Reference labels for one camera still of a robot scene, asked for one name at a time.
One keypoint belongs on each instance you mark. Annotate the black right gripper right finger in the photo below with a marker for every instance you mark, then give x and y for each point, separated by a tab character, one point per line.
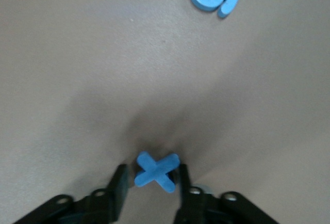
185	203

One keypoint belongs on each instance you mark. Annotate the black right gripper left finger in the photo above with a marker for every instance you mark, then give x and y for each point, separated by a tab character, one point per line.
118	195

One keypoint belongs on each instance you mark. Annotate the blue letter X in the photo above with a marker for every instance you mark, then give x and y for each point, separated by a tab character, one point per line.
156	172

